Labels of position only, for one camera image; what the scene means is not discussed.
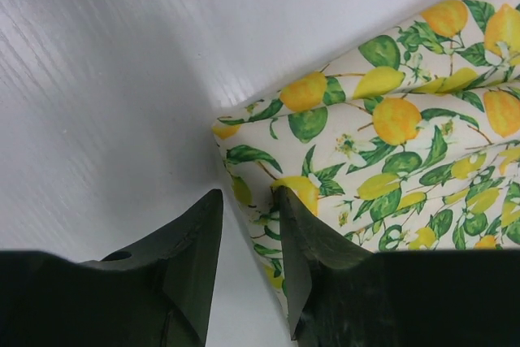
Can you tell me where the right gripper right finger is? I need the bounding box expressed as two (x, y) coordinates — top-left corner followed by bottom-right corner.
(275, 187), (519, 346)

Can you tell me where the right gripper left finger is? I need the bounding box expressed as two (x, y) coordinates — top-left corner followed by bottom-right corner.
(1, 189), (223, 346)

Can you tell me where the lemon print skirt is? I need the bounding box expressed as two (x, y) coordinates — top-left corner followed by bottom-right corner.
(212, 0), (519, 301)

